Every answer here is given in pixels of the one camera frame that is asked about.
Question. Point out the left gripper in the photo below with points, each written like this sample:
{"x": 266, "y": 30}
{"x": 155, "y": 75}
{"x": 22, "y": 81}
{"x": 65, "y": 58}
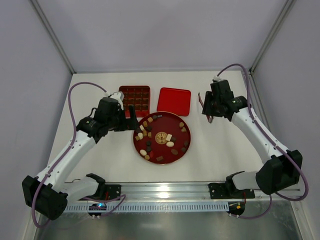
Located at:
{"x": 128, "y": 122}

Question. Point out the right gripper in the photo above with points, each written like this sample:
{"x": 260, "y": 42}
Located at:
{"x": 208, "y": 107}

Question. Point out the metal tongs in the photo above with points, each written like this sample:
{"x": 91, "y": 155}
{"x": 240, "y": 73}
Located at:
{"x": 209, "y": 118}

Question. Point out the white square chocolate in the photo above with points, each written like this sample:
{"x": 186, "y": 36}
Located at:
{"x": 168, "y": 138}

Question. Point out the white oval swirl chocolate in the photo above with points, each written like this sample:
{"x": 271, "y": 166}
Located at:
{"x": 170, "y": 144}

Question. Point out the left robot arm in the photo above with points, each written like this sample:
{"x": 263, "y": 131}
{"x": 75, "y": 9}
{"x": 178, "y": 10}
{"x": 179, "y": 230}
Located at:
{"x": 47, "y": 192}

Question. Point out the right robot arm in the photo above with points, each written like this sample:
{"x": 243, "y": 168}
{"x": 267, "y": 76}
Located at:
{"x": 281, "y": 167}

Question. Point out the white dome chocolate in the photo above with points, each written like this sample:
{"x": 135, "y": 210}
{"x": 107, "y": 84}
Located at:
{"x": 140, "y": 135}

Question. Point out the dark square chocolate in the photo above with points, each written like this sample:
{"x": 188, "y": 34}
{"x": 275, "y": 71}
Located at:
{"x": 149, "y": 128}

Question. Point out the red chocolate box with tray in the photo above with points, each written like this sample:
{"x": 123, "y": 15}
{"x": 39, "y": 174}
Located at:
{"x": 138, "y": 96}

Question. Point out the white round swirl chocolate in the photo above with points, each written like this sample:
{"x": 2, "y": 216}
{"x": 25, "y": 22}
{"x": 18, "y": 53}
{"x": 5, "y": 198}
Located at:
{"x": 143, "y": 152}

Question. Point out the brown rectangular chocolate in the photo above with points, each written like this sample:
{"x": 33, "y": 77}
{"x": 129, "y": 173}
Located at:
{"x": 160, "y": 158}

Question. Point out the red box lid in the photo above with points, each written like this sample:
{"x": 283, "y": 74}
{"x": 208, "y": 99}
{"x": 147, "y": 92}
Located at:
{"x": 174, "y": 100}

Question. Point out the round dark red plate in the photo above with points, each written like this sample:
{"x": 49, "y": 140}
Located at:
{"x": 161, "y": 127}

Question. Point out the left camera mount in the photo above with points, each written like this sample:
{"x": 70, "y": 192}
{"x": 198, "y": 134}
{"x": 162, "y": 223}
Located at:
{"x": 119, "y": 96}

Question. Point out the camera mount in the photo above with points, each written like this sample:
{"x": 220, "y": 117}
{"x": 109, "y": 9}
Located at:
{"x": 216, "y": 79}
{"x": 119, "y": 96}

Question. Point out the right camera mount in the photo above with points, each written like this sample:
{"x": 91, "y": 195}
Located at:
{"x": 216, "y": 79}

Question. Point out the aluminium rail with cable duct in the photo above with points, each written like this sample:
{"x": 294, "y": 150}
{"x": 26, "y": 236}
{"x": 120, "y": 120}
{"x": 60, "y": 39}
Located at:
{"x": 179, "y": 197}

